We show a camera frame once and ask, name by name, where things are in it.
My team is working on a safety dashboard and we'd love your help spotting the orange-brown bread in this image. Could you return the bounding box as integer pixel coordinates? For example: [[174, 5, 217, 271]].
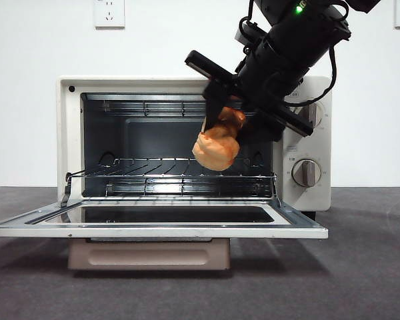
[[192, 106, 248, 173]]

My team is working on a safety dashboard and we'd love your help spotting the glass oven door with handle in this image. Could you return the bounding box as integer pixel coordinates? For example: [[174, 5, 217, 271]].
[[0, 196, 330, 271]]

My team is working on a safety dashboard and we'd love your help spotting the cream oven knob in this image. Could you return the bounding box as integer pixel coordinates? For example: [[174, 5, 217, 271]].
[[291, 159, 322, 188], [299, 101, 325, 129]]

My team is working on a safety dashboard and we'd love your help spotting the cream Toshiba toaster oven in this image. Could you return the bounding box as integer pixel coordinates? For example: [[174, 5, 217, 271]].
[[0, 75, 333, 271]]

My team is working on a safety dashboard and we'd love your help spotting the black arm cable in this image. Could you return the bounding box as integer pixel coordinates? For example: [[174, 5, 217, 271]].
[[238, 0, 258, 54], [282, 45, 339, 109]]

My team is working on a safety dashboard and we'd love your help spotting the metal wire oven rack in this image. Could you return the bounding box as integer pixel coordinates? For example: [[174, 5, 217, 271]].
[[65, 157, 278, 201]]

